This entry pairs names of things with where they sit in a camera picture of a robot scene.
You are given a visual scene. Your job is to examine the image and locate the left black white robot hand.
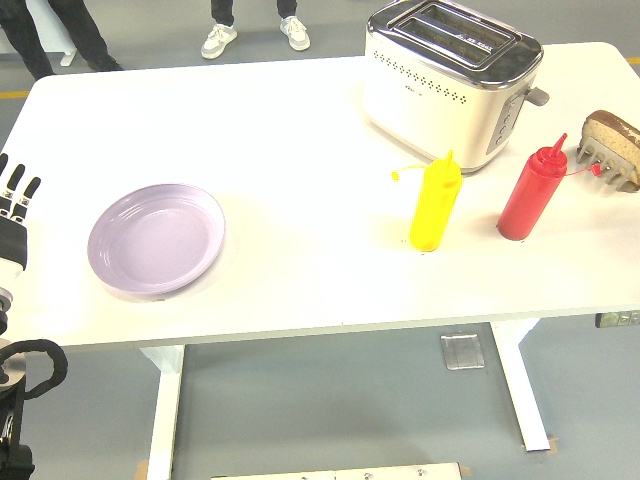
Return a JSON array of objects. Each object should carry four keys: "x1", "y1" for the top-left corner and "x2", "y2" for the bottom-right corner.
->
[{"x1": 0, "y1": 152, "x2": 44, "y2": 294}]

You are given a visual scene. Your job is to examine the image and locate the purple round plate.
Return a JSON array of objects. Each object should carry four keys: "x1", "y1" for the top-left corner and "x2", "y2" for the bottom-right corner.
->
[{"x1": 87, "y1": 183, "x2": 227, "y2": 296}]

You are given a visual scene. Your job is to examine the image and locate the cream silver toaster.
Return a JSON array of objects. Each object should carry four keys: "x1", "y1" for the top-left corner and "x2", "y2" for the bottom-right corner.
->
[{"x1": 363, "y1": 0, "x2": 550, "y2": 175}]

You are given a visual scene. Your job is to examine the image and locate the brown bread slice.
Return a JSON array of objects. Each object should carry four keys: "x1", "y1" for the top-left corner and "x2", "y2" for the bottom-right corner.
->
[{"x1": 581, "y1": 110, "x2": 640, "y2": 186}]

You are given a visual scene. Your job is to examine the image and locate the white stand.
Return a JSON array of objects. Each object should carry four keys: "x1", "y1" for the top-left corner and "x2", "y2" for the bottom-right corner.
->
[{"x1": 47, "y1": 14, "x2": 81, "y2": 67}]

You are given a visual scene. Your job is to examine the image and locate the person in dark shoes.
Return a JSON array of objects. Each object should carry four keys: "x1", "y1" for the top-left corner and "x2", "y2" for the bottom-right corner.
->
[{"x1": 0, "y1": 0, "x2": 124, "y2": 80}]

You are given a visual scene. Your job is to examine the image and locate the white table leg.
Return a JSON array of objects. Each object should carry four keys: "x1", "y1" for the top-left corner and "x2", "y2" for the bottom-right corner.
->
[
  {"x1": 138, "y1": 344, "x2": 186, "y2": 480},
  {"x1": 489, "y1": 319, "x2": 551, "y2": 453}
]

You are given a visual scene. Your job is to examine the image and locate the person with white sneakers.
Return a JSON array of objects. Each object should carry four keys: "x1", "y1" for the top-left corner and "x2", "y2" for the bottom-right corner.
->
[{"x1": 201, "y1": 0, "x2": 311, "y2": 60}]

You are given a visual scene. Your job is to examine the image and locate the yellow squeeze bottle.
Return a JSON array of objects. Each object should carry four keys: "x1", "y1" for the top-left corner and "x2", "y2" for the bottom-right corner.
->
[{"x1": 390, "y1": 148, "x2": 464, "y2": 252}]

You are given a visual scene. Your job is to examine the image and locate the silver floor hatch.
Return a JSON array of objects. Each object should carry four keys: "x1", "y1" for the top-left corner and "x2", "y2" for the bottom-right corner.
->
[{"x1": 439, "y1": 330, "x2": 487, "y2": 371}]

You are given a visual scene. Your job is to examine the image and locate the red squeeze bottle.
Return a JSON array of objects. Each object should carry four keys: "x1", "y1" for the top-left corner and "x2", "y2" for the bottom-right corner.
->
[{"x1": 496, "y1": 132, "x2": 601, "y2": 242}]

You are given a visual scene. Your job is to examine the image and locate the silver toast rack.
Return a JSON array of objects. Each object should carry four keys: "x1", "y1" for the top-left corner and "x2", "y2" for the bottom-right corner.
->
[{"x1": 574, "y1": 137, "x2": 640, "y2": 194}]

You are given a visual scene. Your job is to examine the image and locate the black table control panel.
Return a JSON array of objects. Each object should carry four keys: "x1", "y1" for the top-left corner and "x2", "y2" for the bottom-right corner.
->
[{"x1": 594, "y1": 310, "x2": 640, "y2": 330}]

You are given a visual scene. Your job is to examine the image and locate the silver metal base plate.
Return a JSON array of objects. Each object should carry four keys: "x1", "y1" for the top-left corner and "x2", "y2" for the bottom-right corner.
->
[{"x1": 209, "y1": 462, "x2": 464, "y2": 480}]

